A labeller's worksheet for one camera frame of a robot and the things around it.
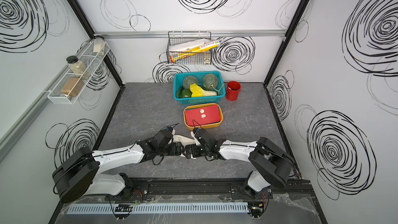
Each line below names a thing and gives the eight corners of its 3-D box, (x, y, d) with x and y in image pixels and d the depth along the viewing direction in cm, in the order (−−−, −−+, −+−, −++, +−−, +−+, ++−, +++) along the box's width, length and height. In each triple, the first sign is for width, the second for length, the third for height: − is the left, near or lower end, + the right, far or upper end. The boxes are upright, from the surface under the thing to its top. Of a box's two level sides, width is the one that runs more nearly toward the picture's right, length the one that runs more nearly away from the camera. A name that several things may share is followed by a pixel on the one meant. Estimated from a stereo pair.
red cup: (225, 101, 112) (227, 91, 104) (224, 91, 119) (226, 81, 110) (239, 101, 112) (242, 91, 104) (237, 91, 119) (239, 81, 110)
